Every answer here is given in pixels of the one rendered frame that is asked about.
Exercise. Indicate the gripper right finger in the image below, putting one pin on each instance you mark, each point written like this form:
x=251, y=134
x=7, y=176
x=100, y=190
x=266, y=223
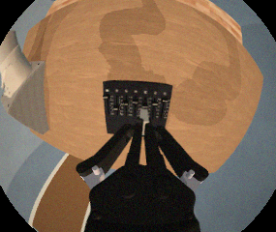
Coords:
x=189, y=172

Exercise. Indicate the black lighting desk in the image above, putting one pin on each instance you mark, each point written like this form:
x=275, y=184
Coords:
x=118, y=94

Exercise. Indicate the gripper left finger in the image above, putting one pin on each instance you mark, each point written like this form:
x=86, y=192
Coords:
x=94, y=169

